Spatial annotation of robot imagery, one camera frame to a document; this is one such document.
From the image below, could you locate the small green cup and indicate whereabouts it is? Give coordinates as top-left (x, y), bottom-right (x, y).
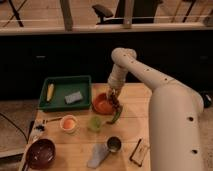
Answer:
top-left (87, 116), bottom-right (102, 132)

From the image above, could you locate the yellow corn cob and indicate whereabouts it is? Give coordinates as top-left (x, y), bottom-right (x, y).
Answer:
top-left (46, 84), bottom-right (54, 102)

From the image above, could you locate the white cup orange inside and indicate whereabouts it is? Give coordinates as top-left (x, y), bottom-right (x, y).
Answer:
top-left (60, 115), bottom-right (77, 134)

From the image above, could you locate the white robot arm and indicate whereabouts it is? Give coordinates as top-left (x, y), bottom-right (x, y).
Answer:
top-left (108, 47), bottom-right (205, 171)

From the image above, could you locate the brown white box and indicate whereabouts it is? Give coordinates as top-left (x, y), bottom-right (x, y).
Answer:
top-left (129, 138), bottom-right (149, 167)

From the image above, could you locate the dark maroon bowl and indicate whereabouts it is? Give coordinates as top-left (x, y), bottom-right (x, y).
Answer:
top-left (26, 139), bottom-right (56, 170)

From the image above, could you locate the green plastic tray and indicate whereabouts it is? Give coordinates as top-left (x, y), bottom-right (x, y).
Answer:
top-left (38, 75), bottom-right (91, 112)

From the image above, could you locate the black cable left floor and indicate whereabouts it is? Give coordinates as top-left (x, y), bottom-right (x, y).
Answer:
top-left (0, 112), bottom-right (29, 144)

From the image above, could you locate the grey blue cloth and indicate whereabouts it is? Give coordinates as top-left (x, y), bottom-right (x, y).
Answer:
top-left (87, 144), bottom-right (109, 169)

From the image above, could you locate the black white brush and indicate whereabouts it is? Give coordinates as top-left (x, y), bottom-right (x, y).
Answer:
top-left (30, 124), bottom-right (45, 141)

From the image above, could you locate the black office chair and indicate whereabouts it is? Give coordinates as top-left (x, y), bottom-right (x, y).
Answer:
top-left (92, 0), bottom-right (163, 25)

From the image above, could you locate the red orange bowl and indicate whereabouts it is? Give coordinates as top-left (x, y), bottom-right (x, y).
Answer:
top-left (92, 93), bottom-right (114, 115)

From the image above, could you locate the grey blue sponge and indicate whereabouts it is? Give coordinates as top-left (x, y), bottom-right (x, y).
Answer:
top-left (65, 91), bottom-right (83, 104)

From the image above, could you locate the dark purple grape bunch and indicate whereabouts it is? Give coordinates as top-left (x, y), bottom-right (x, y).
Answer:
top-left (108, 91), bottom-right (120, 109)

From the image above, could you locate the small metal cup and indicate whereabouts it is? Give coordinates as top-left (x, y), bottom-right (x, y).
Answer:
top-left (106, 136), bottom-right (122, 153)

